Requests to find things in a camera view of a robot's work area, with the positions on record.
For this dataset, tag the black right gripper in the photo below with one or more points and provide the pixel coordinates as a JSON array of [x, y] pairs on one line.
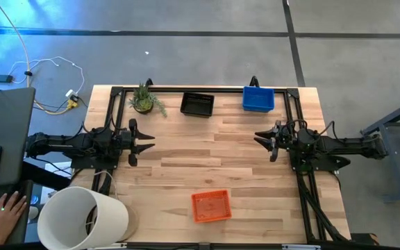
[[282, 139]]

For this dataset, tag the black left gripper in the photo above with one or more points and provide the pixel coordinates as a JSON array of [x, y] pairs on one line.
[[132, 142]]

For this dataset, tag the blue slotted plastic basket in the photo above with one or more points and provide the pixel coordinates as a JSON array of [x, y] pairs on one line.
[[258, 97]]

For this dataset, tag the black slotted plastic basket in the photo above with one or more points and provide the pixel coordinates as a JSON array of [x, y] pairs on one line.
[[197, 104]]

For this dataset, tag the orange slotted plastic basket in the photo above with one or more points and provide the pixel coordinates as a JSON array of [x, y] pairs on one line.
[[211, 206]]

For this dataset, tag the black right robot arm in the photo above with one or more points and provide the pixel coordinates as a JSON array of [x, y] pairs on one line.
[[346, 144]]

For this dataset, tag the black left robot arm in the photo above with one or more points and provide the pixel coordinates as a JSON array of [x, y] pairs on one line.
[[64, 144]]

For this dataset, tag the succulent plant in black pot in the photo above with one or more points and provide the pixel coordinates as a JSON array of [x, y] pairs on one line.
[[143, 102]]

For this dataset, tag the round wooden lamp base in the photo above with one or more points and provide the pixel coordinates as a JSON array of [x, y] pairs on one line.
[[133, 222]]

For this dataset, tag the yellow plug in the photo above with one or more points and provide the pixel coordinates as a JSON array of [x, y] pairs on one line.
[[72, 103]]

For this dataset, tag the white power adapter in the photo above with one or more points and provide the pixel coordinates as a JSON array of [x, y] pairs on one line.
[[70, 93]]

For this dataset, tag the white cylindrical lamp shade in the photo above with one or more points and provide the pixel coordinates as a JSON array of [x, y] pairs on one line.
[[68, 215]]

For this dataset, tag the black diagonal tube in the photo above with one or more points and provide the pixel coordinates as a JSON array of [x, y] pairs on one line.
[[43, 177]]

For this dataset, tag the grey desk top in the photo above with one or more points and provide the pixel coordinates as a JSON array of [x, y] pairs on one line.
[[5, 118]]

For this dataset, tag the person's hand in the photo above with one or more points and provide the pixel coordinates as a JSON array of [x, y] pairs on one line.
[[7, 217]]

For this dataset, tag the black aluminium table frame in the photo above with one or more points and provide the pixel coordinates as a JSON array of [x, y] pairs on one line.
[[172, 89]]

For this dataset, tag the blue-grey metal table frame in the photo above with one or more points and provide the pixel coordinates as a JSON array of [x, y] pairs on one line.
[[394, 116]]

